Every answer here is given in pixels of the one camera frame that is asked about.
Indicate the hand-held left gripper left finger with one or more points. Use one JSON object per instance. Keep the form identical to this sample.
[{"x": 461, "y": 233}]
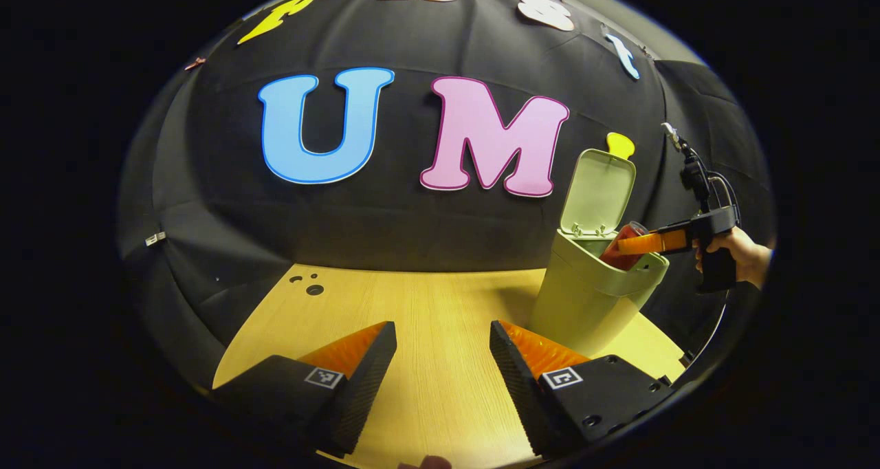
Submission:
[{"x": 361, "y": 393}]

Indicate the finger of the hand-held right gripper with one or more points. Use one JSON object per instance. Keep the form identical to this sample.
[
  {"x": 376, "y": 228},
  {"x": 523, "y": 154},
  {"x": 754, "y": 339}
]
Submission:
[{"x": 653, "y": 243}]

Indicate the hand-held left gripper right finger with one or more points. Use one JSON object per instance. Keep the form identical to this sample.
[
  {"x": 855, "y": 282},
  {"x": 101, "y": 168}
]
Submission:
[{"x": 522, "y": 393}]

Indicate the red pop can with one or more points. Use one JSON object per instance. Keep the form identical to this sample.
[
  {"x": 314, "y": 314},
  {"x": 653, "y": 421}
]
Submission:
[{"x": 617, "y": 254}]

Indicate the pale green desktop garbage bin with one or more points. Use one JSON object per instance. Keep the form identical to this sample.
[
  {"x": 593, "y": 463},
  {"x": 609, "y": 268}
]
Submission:
[{"x": 577, "y": 304}]

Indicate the wooden desktop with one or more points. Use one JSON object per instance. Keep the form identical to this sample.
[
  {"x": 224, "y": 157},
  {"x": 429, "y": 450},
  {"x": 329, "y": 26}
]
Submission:
[{"x": 440, "y": 359}]

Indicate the black backdrop cloth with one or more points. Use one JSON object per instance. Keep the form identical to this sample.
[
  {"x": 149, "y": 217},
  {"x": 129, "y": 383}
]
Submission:
[{"x": 412, "y": 235}]

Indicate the white clip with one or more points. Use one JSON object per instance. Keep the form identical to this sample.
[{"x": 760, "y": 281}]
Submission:
[{"x": 155, "y": 238}]

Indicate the red clip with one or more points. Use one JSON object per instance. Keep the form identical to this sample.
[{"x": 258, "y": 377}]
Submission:
[{"x": 195, "y": 63}]

